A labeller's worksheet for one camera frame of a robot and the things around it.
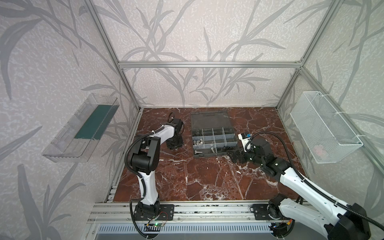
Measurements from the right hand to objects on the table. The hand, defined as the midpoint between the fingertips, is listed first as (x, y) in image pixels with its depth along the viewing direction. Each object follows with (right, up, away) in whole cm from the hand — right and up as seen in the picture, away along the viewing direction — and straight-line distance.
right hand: (233, 145), depth 80 cm
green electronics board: (-39, -37, -9) cm, 54 cm away
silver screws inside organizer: (-20, -1, +17) cm, 26 cm away
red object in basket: (+42, -1, -6) cm, 42 cm away
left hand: (-32, -1, +19) cm, 37 cm away
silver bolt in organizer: (-21, -7, +14) cm, 26 cm away
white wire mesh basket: (+36, +6, -18) cm, 41 cm away
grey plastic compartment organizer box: (-10, +4, +19) cm, 22 cm away
